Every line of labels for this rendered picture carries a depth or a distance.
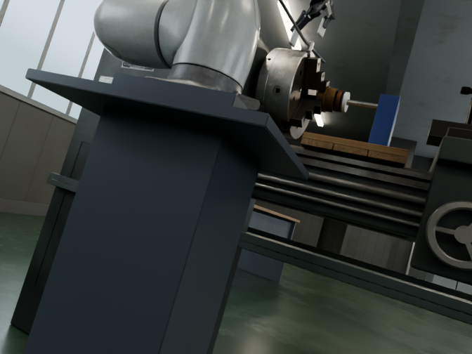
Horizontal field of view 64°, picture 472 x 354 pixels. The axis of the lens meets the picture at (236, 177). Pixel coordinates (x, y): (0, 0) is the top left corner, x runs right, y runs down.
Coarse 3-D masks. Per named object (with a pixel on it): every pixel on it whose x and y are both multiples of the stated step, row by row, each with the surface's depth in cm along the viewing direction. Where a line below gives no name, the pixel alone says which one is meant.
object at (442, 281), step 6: (426, 276) 673; (432, 276) 626; (438, 276) 614; (432, 282) 616; (438, 282) 613; (444, 282) 610; (450, 282) 607; (456, 282) 605; (456, 288) 606; (462, 288) 601; (468, 288) 599
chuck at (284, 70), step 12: (276, 60) 128; (288, 60) 127; (300, 60) 126; (276, 72) 126; (288, 72) 125; (300, 72) 129; (276, 84) 126; (288, 84) 124; (300, 84) 131; (264, 96) 128; (276, 96) 126; (288, 96) 124; (264, 108) 130; (276, 108) 128; (288, 108) 126; (276, 120) 131; (288, 120) 128; (288, 132) 133; (300, 132) 144
